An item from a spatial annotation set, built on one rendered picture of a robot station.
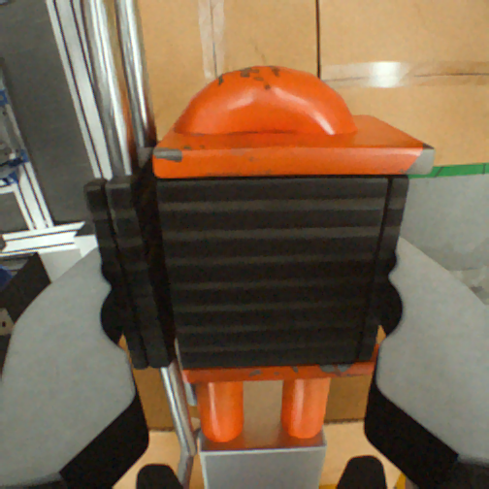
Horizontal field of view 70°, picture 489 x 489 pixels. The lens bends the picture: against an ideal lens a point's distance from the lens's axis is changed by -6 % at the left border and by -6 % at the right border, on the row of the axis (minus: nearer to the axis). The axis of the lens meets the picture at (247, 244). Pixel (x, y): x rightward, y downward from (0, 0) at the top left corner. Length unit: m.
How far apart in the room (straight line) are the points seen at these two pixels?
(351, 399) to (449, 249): 1.37
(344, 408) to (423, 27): 0.71
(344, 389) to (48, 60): 1.10
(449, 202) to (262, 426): 1.53
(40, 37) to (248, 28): 0.65
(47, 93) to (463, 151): 1.11
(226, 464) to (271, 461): 0.02
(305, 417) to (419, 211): 1.47
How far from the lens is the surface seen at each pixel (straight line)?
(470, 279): 1.92
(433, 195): 1.62
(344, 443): 0.48
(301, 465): 0.21
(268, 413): 0.20
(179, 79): 0.78
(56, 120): 1.24
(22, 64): 1.26
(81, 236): 0.86
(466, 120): 0.94
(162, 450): 0.47
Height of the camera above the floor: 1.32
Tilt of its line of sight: 62 degrees down
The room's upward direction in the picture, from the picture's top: 175 degrees clockwise
